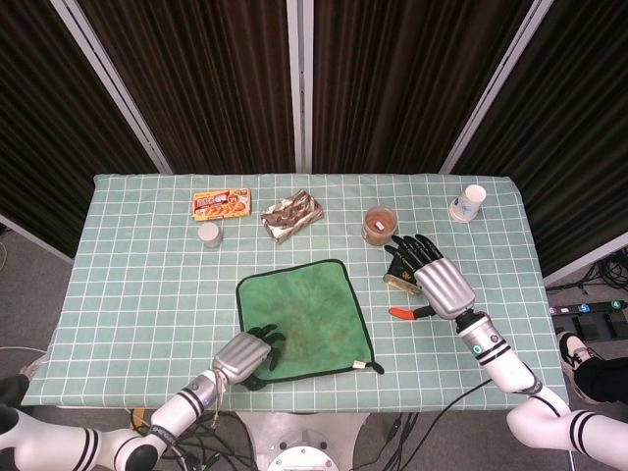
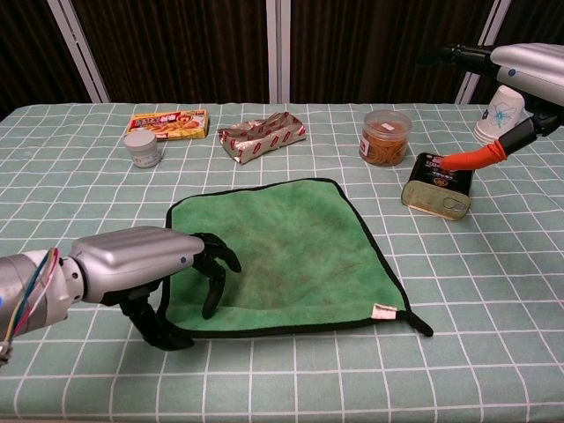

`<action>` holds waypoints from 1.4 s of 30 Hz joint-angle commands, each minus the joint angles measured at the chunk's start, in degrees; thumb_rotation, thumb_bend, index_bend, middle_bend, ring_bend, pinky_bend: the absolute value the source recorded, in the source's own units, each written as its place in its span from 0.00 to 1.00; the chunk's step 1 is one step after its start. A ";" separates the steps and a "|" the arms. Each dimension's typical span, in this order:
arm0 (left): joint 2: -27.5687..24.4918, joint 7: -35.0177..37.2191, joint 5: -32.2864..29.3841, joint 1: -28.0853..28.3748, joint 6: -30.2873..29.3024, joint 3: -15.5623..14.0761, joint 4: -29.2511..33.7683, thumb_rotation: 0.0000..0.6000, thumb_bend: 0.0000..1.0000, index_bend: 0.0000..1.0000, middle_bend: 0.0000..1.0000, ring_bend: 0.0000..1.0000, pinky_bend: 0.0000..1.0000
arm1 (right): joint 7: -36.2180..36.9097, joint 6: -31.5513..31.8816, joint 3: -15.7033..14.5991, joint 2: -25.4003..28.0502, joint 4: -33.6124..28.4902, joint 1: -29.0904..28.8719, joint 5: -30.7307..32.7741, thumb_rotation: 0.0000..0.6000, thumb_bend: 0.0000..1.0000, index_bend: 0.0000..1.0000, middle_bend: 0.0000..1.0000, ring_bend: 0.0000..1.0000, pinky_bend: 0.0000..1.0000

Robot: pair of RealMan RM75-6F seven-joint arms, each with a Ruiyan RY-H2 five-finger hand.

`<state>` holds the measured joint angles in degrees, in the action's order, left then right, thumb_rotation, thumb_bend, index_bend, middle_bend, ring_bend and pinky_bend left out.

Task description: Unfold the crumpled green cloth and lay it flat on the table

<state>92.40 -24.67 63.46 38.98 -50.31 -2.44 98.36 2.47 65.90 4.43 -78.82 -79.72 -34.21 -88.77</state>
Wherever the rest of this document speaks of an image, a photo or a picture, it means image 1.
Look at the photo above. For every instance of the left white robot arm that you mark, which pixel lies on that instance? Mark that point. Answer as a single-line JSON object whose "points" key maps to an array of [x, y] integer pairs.
{"points": [[181, 407]]}

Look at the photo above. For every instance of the white black sneaker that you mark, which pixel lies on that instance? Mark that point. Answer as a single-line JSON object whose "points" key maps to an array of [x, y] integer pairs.
{"points": [[574, 353]]}

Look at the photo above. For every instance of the clear jar of rubber bands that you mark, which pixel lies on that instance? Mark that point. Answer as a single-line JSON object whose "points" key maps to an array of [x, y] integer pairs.
{"points": [[379, 225]]}

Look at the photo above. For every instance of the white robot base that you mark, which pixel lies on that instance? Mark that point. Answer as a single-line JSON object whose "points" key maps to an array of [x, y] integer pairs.
{"points": [[304, 441]]}

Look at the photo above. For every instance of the dark green cloth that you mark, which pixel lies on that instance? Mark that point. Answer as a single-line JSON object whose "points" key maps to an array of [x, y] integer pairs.
{"points": [[304, 314]]}

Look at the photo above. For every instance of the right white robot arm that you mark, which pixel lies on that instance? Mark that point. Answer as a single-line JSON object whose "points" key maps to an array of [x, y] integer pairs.
{"points": [[505, 365]]}

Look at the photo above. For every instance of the silver red foil packet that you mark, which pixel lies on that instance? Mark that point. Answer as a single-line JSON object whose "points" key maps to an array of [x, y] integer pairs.
{"points": [[292, 216]]}

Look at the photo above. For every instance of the dark brown partition panel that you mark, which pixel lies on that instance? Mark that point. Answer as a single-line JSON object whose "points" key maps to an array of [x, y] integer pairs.
{"points": [[579, 147], [39, 122], [402, 83], [206, 83]]}

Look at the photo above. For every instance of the white partition post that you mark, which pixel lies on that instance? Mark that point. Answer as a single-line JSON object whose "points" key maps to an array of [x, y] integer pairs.
{"points": [[113, 88], [300, 88], [490, 88]]}

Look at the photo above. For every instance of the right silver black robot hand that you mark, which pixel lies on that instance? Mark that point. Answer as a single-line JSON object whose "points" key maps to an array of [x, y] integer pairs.
{"points": [[444, 287]]}

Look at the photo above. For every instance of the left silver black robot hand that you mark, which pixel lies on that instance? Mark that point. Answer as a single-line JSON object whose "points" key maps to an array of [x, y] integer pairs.
{"points": [[240, 358]]}

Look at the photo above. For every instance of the black trouser leg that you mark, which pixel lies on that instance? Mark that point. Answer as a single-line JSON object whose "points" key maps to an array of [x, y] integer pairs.
{"points": [[603, 380]]}

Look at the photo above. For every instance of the black luncheon meat can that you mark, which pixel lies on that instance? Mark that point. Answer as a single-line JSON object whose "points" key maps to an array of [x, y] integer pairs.
{"points": [[396, 283]]}

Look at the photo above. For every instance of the yellow snack box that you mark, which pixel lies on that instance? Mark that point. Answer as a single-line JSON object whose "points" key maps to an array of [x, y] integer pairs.
{"points": [[221, 203]]}

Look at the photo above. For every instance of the white paper cup blue flower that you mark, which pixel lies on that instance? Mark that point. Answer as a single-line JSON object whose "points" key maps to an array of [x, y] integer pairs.
{"points": [[466, 203]]}

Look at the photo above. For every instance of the small white grey jar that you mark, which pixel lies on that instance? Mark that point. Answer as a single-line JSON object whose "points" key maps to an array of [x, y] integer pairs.
{"points": [[210, 235]]}

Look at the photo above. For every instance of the black foot pedal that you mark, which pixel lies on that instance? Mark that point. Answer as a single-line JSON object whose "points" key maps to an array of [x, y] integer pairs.
{"points": [[574, 328], [615, 326]]}

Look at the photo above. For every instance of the green white checked tablecloth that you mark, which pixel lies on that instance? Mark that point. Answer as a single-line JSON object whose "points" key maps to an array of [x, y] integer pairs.
{"points": [[147, 294]]}

